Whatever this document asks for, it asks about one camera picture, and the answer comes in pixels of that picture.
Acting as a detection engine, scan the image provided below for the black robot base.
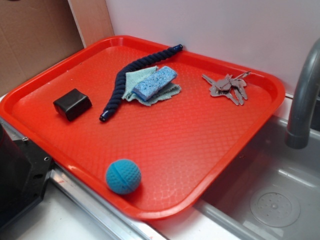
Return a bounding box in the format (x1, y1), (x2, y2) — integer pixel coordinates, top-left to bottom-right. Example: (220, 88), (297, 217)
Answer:
(0, 126), (53, 230)

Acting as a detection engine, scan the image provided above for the blue dimpled ball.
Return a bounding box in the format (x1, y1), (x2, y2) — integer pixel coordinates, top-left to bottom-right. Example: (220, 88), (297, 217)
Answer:
(105, 159), (142, 195)

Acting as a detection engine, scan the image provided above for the red plastic tray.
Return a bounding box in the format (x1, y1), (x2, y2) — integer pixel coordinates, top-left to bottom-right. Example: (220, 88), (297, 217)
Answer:
(0, 36), (285, 220)

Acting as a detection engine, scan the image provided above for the blue sponge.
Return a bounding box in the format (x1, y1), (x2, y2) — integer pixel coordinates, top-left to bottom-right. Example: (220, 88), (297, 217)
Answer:
(132, 66), (178, 102)

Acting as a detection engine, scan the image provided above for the light green cloth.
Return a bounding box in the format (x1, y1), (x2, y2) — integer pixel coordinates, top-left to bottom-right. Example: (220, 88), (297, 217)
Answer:
(122, 66), (181, 107)

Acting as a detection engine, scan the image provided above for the bunch of silver keys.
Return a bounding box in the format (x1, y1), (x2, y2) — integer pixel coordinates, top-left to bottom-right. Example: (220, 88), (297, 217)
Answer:
(202, 71), (251, 106)

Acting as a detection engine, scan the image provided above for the black rectangular block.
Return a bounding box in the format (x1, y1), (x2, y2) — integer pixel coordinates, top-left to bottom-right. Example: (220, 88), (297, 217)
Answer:
(53, 88), (93, 122)

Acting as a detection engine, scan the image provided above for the grey plastic sink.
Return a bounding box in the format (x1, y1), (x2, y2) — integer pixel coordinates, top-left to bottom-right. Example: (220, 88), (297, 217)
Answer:
(195, 117), (320, 240)

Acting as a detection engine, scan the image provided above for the grey faucet spout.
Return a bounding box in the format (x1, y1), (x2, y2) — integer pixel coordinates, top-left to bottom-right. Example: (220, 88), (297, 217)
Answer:
(285, 40), (320, 149)

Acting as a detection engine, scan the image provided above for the brown cardboard panel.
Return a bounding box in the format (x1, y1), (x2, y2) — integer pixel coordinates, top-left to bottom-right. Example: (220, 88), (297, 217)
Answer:
(0, 0), (114, 96)

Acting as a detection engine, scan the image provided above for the navy blue twisted rope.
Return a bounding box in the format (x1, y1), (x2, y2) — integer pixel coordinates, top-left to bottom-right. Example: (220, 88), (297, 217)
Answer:
(98, 44), (183, 123)

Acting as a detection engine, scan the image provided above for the aluminium frame rail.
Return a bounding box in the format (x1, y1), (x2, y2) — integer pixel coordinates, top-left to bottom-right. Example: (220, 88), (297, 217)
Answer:
(0, 117), (166, 240)

